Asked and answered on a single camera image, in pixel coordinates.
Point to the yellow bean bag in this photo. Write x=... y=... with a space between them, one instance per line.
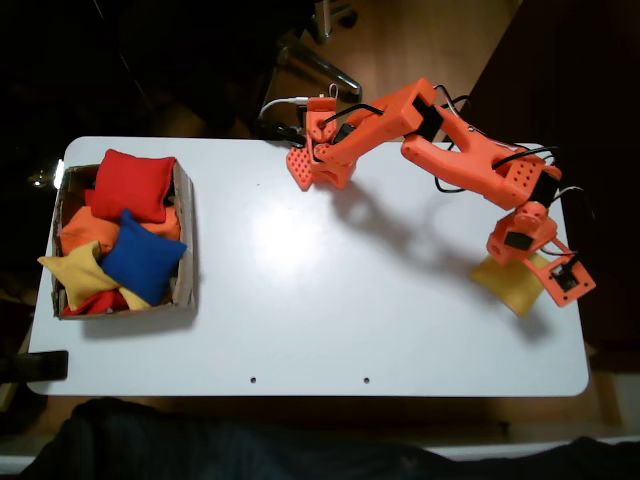
x=515 y=295
x=75 y=275

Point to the cardboard box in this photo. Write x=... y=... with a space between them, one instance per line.
x=184 y=280

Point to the blue bean bag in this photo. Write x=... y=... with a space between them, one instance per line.
x=140 y=260

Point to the large red bean bag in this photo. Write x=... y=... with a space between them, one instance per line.
x=130 y=185

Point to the small red bean bag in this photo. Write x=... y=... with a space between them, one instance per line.
x=102 y=302

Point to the orange bean bag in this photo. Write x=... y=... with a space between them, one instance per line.
x=85 y=230

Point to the black base clamp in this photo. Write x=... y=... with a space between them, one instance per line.
x=290 y=134

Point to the office chair base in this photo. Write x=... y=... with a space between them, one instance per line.
x=320 y=62

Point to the person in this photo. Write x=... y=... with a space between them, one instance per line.
x=200 y=445

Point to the black table clamp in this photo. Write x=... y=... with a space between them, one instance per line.
x=45 y=365

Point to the orange camera mount with camera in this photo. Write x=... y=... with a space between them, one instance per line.
x=567 y=277

